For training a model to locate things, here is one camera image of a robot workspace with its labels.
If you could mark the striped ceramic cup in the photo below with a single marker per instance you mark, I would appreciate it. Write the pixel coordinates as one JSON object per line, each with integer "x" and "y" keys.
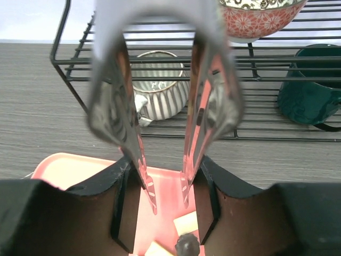
{"x": 160, "y": 90}

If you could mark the stainless steel tongs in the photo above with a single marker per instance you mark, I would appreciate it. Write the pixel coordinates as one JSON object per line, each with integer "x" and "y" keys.
{"x": 215, "y": 105}

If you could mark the dark green mug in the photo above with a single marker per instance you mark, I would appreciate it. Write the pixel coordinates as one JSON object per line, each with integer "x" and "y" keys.
{"x": 312, "y": 97}

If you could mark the pink tray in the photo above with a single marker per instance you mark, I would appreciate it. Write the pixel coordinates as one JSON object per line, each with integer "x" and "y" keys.
{"x": 156, "y": 234}

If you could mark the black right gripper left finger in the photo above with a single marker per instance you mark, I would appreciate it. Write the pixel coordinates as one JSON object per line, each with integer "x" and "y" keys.
{"x": 97, "y": 216}

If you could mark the black wire rack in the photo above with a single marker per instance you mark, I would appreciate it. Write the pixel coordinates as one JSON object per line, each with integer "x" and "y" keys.
{"x": 262, "y": 70}

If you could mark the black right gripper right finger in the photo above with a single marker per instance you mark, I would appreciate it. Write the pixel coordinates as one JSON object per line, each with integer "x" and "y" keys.
{"x": 288, "y": 218}

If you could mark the patterned ceramic bowl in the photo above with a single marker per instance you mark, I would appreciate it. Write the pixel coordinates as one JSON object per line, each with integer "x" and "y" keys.
{"x": 249, "y": 20}

